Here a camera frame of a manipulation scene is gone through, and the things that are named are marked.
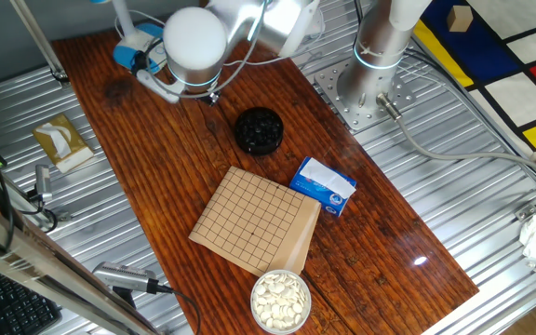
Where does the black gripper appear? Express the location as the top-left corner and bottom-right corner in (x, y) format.
(196, 90), (222, 107)

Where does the blue and white desk lamp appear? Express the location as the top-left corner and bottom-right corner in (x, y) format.
(89, 0), (169, 75)

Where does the black bowl of black stones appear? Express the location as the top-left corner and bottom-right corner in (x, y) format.
(234, 106), (285, 157)

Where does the tan go board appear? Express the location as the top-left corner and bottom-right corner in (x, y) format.
(188, 166), (323, 278)

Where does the white power strip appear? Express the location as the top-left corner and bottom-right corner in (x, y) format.
(312, 7), (326, 38)

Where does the blue tissue pack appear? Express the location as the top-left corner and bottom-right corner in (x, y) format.
(288, 156), (358, 218)

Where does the yellow tissue pack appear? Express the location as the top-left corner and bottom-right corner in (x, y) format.
(32, 113), (96, 175)

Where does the white bowl of white stones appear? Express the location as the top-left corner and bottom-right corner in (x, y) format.
(249, 269), (313, 335)

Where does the small wooden cube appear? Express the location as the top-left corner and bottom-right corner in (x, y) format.
(446, 5), (475, 34)

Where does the black keyboard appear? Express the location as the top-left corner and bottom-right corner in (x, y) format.
(0, 264), (63, 335)

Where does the colourful block pattern cloth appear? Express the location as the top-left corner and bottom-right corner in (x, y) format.
(411, 0), (536, 154)

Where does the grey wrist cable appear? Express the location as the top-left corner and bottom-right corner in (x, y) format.
(144, 0), (269, 101)

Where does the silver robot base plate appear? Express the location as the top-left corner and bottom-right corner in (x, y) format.
(314, 58), (417, 132)

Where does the slim aluminium post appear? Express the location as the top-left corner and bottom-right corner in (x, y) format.
(9, 0), (72, 87)

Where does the small grey camera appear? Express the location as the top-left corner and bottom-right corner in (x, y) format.
(33, 164), (54, 204)

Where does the black camera cable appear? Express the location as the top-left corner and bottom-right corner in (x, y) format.
(146, 278), (203, 335)

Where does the silver ribbed camera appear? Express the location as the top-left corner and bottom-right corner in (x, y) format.
(91, 261), (160, 295)

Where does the thick grey robot hose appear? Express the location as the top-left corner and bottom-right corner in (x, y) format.
(375, 91), (536, 185)

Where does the wide aluminium frame beam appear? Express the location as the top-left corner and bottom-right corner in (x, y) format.
(0, 190), (162, 335)

